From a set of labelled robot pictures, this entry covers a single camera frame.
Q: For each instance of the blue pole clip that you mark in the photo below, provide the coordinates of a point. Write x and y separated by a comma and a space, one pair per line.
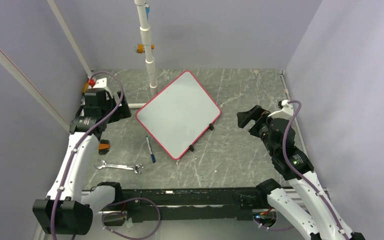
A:
147, 10

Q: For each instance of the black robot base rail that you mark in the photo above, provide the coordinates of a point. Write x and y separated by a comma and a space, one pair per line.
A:
240, 203

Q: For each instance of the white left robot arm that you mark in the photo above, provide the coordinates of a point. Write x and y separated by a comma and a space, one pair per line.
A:
64, 210

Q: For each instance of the silver open-end wrench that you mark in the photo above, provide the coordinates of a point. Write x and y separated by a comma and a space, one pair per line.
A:
103, 164

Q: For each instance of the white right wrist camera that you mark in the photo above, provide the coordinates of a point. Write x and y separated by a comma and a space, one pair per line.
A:
286, 111

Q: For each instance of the white PVC pipe frame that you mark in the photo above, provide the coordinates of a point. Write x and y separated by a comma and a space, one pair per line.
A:
41, 74

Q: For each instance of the orange yellow pole clamp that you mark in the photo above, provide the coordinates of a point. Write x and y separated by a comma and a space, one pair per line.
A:
140, 49

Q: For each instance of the pink-framed whiteboard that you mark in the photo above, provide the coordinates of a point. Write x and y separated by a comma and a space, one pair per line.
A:
179, 114

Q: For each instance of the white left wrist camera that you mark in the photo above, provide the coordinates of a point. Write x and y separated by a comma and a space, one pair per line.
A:
101, 83

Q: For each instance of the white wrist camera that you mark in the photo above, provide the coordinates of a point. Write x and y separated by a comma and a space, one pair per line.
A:
101, 83
286, 111

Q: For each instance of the black orange hex key set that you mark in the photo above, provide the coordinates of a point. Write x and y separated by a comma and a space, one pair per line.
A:
104, 147

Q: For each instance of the white PVC vertical pole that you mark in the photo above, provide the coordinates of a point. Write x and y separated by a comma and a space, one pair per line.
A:
145, 32

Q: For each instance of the white whiteboard marker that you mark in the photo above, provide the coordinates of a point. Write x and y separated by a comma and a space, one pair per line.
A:
152, 155

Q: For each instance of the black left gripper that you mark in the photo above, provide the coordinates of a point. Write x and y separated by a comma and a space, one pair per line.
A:
123, 111

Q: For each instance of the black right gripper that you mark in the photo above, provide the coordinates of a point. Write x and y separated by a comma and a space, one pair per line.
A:
244, 117

